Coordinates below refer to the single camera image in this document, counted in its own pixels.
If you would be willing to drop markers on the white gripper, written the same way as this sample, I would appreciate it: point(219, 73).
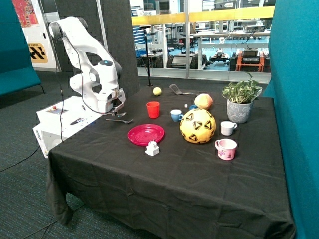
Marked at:
point(111, 100)

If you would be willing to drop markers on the silver metal fork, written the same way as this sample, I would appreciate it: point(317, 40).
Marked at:
point(120, 120)

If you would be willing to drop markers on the red plastic cup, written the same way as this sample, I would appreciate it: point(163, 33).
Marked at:
point(153, 109)

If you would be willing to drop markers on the pink plastic plate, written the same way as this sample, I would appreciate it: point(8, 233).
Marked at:
point(142, 134)

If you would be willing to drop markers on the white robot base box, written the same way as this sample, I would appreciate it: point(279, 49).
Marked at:
point(55, 121)

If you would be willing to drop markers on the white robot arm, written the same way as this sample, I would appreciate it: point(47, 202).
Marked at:
point(97, 82)

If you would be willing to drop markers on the yellow tennis ball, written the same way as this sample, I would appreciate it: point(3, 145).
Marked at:
point(157, 91)

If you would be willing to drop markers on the black marker pen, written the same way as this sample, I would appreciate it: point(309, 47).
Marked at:
point(77, 121)

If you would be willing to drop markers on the white power adapter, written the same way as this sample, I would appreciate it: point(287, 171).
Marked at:
point(152, 148)

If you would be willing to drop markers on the blue coffee cup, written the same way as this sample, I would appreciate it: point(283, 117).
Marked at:
point(176, 115)

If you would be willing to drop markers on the black slotted spatula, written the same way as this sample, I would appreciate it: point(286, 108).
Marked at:
point(177, 91)

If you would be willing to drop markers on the small blue object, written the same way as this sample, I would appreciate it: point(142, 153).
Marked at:
point(192, 107)

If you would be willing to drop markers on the yellow black soccer ball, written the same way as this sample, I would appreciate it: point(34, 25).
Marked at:
point(198, 126)

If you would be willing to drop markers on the black tripod stand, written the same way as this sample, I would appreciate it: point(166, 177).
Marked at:
point(144, 29)

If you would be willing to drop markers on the black tablecloth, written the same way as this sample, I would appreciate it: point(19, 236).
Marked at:
point(185, 191)

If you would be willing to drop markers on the orange yellow soft ball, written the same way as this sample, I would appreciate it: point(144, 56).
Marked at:
point(203, 101)

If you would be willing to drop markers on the white grey mug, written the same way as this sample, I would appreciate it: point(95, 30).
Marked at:
point(227, 127)

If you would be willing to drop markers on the teal sofa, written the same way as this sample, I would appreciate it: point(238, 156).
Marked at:
point(16, 70)

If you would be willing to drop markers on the pink printed mug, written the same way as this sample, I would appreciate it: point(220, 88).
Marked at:
point(226, 149)

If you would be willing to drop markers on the potted green plant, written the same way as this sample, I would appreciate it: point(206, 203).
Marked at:
point(240, 98)

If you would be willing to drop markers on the teal partition wall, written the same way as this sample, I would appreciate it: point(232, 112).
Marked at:
point(294, 86)

